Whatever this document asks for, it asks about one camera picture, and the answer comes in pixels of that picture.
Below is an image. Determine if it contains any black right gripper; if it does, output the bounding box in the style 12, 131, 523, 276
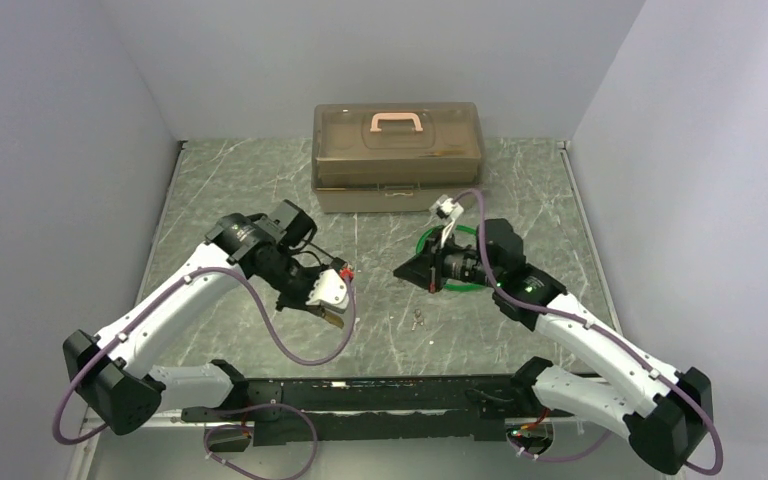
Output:
393, 227, 501, 294

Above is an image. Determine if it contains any green cable lock loop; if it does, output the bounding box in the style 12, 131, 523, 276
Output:
415, 225, 487, 292

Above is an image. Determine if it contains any brass padlock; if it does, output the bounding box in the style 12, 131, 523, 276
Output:
322, 310, 345, 329

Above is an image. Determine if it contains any black cable lock loop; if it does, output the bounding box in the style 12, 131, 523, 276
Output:
290, 241, 334, 264

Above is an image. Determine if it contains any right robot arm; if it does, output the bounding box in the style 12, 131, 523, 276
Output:
393, 219, 713, 475

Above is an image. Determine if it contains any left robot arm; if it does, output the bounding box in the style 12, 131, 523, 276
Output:
63, 200, 351, 435

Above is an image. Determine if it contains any small silver key pair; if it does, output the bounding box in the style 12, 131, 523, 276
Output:
411, 308, 425, 331

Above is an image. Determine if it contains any translucent brown plastic toolbox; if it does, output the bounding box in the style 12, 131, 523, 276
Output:
311, 102, 486, 213

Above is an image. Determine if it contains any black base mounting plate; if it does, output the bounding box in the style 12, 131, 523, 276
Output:
180, 375, 547, 446

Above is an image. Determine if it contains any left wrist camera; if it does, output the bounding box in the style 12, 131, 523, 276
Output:
305, 261, 355, 316

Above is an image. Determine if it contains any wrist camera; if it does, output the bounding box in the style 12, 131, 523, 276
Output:
429, 195, 464, 247
305, 261, 355, 316

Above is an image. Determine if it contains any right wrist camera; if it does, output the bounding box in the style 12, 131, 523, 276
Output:
429, 195, 464, 247

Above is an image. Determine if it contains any pink toolbox handle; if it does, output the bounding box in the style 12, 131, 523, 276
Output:
369, 111, 424, 134

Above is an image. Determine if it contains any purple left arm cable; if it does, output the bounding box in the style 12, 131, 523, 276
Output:
51, 266, 359, 480

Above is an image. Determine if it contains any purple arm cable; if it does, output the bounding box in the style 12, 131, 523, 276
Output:
51, 266, 359, 480
453, 188, 724, 477

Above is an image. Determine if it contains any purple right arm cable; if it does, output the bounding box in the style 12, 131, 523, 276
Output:
453, 188, 724, 477

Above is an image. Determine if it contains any aluminium extrusion rail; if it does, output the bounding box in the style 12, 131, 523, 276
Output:
82, 408, 113, 429

